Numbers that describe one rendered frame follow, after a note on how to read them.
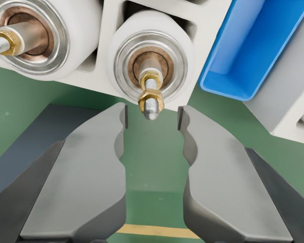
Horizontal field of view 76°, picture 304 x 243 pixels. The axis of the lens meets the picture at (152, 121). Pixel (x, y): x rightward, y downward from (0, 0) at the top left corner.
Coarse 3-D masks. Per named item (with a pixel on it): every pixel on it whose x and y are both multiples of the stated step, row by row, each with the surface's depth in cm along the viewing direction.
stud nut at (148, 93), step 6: (144, 90) 14; (150, 90) 14; (156, 90) 14; (138, 96) 14; (144, 96) 13; (150, 96) 13; (156, 96) 13; (162, 96) 14; (138, 102) 14; (144, 102) 14; (162, 102) 14; (162, 108) 14
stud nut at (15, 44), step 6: (0, 30) 15; (6, 30) 15; (0, 36) 15; (6, 36) 15; (12, 36) 15; (12, 42) 15; (18, 42) 15; (12, 48) 15; (18, 48) 16; (6, 54) 15; (12, 54) 15
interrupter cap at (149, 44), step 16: (144, 32) 18; (160, 32) 18; (128, 48) 19; (144, 48) 19; (160, 48) 19; (176, 48) 19; (128, 64) 20; (160, 64) 20; (176, 64) 19; (128, 80) 20; (176, 80) 20
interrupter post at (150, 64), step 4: (148, 60) 19; (152, 60) 19; (144, 64) 18; (148, 64) 18; (152, 64) 18; (156, 64) 18; (140, 68) 19; (144, 68) 17; (148, 68) 17; (152, 68) 17; (156, 68) 17; (160, 68) 18; (140, 72) 17; (144, 72) 17; (160, 72) 17; (140, 76) 17; (160, 76) 17; (140, 84) 18
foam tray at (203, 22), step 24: (120, 0) 23; (144, 0) 23; (168, 0) 23; (192, 0) 31; (216, 0) 23; (120, 24) 29; (192, 24) 27; (216, 24) 24; (96, 48) 36; (72, 72) 27; (96, 72) 27; (120, 96) 30
